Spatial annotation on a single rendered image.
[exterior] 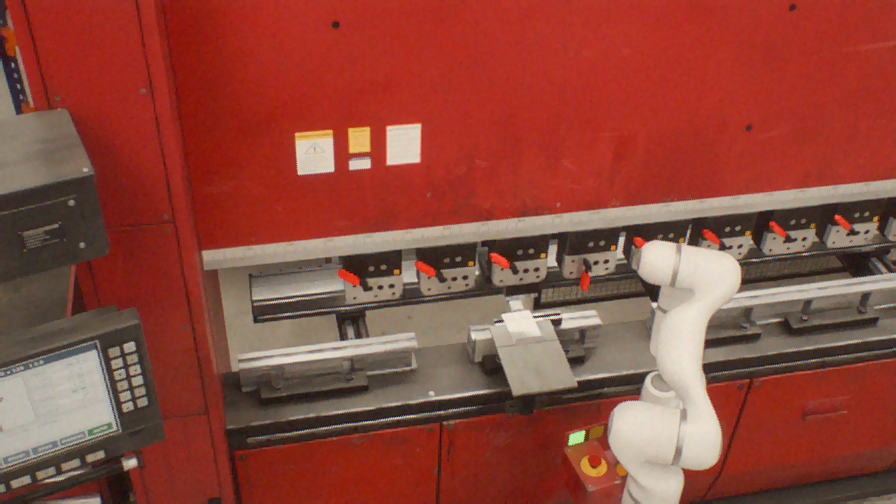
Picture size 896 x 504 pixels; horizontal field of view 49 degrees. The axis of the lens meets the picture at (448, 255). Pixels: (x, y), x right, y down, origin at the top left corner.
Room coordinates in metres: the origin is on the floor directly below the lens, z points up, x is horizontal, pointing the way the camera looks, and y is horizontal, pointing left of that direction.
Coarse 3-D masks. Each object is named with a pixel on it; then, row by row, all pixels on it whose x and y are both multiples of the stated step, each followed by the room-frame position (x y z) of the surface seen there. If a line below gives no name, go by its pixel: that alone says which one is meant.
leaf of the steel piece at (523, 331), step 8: (512, 320) 2.10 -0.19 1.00; (520, 320) 2.10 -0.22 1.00; (528, 320) 2.10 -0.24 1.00; (512, 328) 2.07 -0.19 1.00; (520, 328) 2.07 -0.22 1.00; (528, 328) 2.07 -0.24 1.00; (536, 328) 2.07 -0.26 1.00; (512, 336) 2.03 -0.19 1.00; (520, 336) 2.04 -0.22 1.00; (528, 336) 2.04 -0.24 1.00; (536, 336) 2.02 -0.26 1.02; (520, 344) 2.00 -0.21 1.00
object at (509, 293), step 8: (504, 288) 2.10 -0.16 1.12; (512, 288) 2.09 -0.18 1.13; (520, 288) 2.10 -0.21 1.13; (528, 288) 2.10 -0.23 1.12; (536, 288) 2.11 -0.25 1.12; (504, 296) 2.09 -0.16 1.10; (512, 296) 2.10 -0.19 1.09; (520, 296) 2.11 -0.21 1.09; (528, 296) 2.11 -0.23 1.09; (536, 296) 2.12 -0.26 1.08
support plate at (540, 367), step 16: (544, 320) 2.11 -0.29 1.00; (496, 336) 2.03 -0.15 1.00; (544, 336) 2.04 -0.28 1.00; (512, 352) 1.97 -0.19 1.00; (528, 352) 1.98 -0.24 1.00; (544, 352) 1.98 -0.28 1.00; (560, 352) 1.98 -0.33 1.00; (512, 368) 1.91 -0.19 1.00; (528, 368) 1.91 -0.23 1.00; (544, 368) 1.92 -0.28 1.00; (560, 368) 1.92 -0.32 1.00; (512, 384) 1.85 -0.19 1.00; (528, 384) 1.85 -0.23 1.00; (544, 384) 1.86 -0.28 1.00; (560, 384) 1.86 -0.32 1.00; (576, 384) 1.86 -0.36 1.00
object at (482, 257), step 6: (486, 252) 2.38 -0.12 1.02; (480, 258) 2.35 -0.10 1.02; (486, 258) 2.34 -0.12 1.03; (480, 264) 2.34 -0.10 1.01; (486, 264) 2.32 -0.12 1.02; (486, 270) 2.29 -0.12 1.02; (486, 276) 2.27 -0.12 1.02; (486, 282) 2.27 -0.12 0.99; (492, 282) 2.28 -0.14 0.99; (510, 300) 2.18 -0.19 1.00; (516, 300) 2.18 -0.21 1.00; (510, 306) 2.16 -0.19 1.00; (516, 306) 2.16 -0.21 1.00; (522, 306) 2.16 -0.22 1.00
